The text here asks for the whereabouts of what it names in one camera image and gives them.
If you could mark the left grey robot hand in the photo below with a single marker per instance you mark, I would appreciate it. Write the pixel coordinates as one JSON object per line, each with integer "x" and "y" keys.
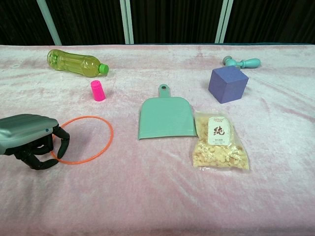
{"x": 27, "y": 130}

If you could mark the small pink plastic bottle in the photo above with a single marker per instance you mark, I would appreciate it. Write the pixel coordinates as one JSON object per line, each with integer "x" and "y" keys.
{"x": 97, "y": 92}

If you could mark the green tea plastic bottle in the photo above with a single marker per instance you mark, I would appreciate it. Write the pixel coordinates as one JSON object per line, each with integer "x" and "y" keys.
{"x": 73, "y": 62}

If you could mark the teal plastic dustpan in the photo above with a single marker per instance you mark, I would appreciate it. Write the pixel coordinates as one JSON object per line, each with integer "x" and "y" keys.
{"x": 166, "y": 118}

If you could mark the pink plush table cloth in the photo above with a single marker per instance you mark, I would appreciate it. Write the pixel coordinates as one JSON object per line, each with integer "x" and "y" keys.
{"x": 157, "y": 191}

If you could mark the clear bag of snacks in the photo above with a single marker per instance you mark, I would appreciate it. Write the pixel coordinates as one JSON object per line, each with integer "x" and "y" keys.
{"x": 219, "y": 147}

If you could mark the purple foam cube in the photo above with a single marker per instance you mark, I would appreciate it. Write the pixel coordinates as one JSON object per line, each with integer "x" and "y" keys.
{"x": 226, "y": 84}

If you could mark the teal wooden toy mallet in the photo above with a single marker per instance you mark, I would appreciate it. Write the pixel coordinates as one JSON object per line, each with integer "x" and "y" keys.
{"x": 248, "y": 63}

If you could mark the pale green frame post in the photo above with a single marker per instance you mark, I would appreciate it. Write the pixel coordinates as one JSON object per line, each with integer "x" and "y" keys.
{"x": 50, "y": 22}
{"x": 126, "y": 22}
{"x": 223, "y": 20}

